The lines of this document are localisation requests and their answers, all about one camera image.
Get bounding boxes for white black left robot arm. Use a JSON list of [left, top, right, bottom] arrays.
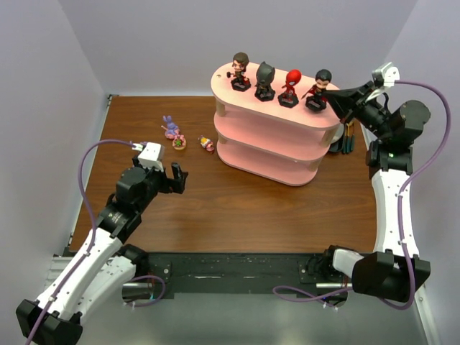
[[16, 160, 188, 344]]

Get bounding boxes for red spider hero figurine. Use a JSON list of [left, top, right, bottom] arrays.
[[277, 69, 302, 109]]

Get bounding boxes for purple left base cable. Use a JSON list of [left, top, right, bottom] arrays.
[[121, 275, 166, 308]]

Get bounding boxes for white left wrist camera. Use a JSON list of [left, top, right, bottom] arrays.
[[137, 142, 165, 171]]

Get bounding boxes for purple bunny toy upright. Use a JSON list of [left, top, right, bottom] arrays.
[[161, 116, 180, 139]]

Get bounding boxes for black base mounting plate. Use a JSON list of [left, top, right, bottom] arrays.
[[121, 252, 351, 302]]

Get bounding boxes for black-haired figurine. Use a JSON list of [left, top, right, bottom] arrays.
[[301, 69, 332, 112]]

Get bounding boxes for black bat-masked figurine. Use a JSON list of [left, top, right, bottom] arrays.
[[254, 62, 275, 101]]

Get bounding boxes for pink donut toy green star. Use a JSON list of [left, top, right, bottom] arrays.
[[172, 134, 187, 151]]

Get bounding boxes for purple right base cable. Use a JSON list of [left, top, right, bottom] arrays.
[[272, 285, 355, 306]]

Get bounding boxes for pink yellow character toy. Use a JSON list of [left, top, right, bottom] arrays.
[[198, 135, 215, 154]]

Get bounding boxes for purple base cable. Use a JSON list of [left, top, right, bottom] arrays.
[[121, 275, 166, 308], [272, 285, 355, 306]]

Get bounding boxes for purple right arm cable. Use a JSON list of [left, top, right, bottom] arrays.
[[377, 79, 452, 311]]

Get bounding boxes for pink three-tier oval shelf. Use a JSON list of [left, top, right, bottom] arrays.
[[211, 63, 340, 186]]

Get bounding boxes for brown-haired hero figurine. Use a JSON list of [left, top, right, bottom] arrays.
[[226, 52, 251, 92]]

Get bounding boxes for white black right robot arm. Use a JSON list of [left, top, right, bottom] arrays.
[[323, 82, 431, 309]]

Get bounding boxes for dark tools behind shelf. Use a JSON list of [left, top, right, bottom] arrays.
[[328, 122, 355, 155]]

